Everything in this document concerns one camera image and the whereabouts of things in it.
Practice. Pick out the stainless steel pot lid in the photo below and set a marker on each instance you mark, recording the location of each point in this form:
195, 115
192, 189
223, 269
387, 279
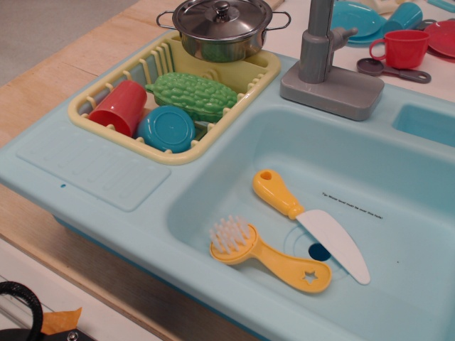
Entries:
221, 20

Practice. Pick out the yellow toy dish brush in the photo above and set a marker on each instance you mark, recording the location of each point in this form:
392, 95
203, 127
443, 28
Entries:
234, 241

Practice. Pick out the green toy bitter melon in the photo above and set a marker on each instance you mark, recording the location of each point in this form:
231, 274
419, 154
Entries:
201, 98

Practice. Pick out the blue plastic bowl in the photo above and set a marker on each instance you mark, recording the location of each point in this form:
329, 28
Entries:
167, 128

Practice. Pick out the light blue toy sink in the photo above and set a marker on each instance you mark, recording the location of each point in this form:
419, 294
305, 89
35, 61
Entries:
388, 180

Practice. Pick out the pale yellow dish rack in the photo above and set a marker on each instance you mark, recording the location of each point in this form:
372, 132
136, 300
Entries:
248, 78

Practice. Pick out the red plastic cup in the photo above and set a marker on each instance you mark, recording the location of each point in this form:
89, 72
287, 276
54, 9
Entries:
122, 108

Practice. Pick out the grey toy faucet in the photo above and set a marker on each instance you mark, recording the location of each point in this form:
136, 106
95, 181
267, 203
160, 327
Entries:
314, 81

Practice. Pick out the grey measuring spoon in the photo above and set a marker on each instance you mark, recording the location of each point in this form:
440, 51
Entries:
376, 68

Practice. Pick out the teal plastic plate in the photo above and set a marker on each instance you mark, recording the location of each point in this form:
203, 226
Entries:
350, 14

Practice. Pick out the orange tape piece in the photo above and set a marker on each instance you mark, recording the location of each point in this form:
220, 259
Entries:
56, 322

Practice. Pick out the teal plastic cup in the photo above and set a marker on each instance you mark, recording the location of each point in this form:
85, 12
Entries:
407, 16

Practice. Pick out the red plastic plate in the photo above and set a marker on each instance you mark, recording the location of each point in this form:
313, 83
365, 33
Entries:
441, 37

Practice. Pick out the yellow handled toy knife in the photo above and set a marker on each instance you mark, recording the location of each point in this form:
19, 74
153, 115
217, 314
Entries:
271, 188

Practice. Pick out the red mug with handle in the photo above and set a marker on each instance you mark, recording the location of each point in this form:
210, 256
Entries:
404, 49

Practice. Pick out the black metal bracket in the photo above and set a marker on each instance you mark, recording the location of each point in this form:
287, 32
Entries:
24, 334

